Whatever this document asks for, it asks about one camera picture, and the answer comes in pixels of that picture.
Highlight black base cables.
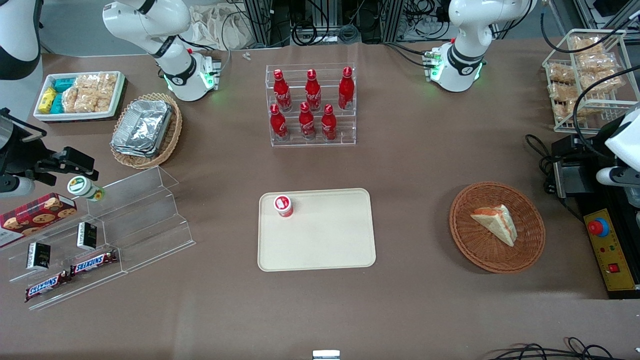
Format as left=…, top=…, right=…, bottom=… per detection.
left=384, top=42, right=437, bottom=69

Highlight black appliance box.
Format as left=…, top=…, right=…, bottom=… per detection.
left=551, top=134, right=640, bottom=301

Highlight black cable bundle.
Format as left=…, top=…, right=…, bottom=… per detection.
left=524, top=133, right=557, bottom=196

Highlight black floor cables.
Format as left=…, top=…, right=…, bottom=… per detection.
left=487, top=337, right=640, bottom=360

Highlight triangular sandwich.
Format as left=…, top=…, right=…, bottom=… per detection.
left=470, top=204, right=518, bottom=247

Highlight red emergency stop button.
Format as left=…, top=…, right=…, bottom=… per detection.
left=588, top=217, right=611, bottom=239

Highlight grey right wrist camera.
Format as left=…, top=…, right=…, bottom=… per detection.
left=0, top=176, right=36, bottom=197

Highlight light wicker basket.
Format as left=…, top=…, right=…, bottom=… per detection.
left=110, top=92, right=183, bottom=170

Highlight yellow snack pack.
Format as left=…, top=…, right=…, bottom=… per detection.
left=39, top=87, right=58, bottom=115

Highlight green lid drink cup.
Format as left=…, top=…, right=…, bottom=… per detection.
left=67, top=176, right=106, bottom=203

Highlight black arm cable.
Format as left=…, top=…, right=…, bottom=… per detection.
left=540, top=0, right=640, bottom=151

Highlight red plaid cookie box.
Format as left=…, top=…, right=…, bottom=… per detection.
left=0, top=192, right=78, bottom=249

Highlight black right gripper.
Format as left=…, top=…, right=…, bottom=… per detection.
left=0, top=107, right=100, bottom=182

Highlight clear acrylic stepped shelf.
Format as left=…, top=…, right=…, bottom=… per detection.
left=7, top=166, right=197, bottom=312

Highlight clear acrylic bottle rack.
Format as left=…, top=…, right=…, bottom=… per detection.
left=265, top=62, right=357, bottom=148

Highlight white snack bin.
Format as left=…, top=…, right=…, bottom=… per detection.
left=33, top=71, right=126, bottom=122

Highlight bagged rice cracker snack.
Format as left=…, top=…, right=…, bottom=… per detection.
left=570, top=36, right=604, bottom=54
left=590, top=70, right=626, bottom=94
left=577, top=53, right=619, bottom=74
left=547, top=82, right=576, bottom=102
left=547, top=62, right=576, bottom=84

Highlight grey metal bracket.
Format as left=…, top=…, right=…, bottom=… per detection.
left=554, top=161, right=586, bottom=199

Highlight white wire rack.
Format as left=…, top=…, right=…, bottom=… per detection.
left=542, top=29, right=640, bottom=133

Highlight red cola bottle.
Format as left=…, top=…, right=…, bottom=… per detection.
left=272, top=69, right=293, bottom=112
left=298, top=102, right=316, bottom=140
left=269, top=103, right=288, bottom=141
left=305, top=69, right=322, bottom=112
left=321, top=104, right=338, bottom=141
left=338, top=66, right=355, bottom=111

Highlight yellow control panel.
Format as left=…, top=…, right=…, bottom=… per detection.
left=584, top=208, right=638, bottom=292

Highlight brown wicker basket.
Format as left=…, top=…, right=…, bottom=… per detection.
left=449, top=181, right=546, bottom=274

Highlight beige cloth bag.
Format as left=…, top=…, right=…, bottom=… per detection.
left=187, top=4, right=254, bottom=51

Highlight snickers chocolate bar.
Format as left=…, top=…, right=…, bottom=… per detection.
left=70, top=250, right=119, bottom=277
left=25, top=270, right=72, bottom=303

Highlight stack of foil trays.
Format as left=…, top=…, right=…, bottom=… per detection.
left=111, top=99, right=174, bottom=159

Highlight small black carton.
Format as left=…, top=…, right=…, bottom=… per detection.
left=26, top=242, right=51, bottom=272
left=76, top=221, right=98, bottom=251

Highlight beige plastic tray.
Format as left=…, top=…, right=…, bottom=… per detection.
left=257, top=188, right=377, bottom=272

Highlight red lid yogurt cup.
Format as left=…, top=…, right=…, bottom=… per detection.
left=273, top=194, right=294, bottom=219

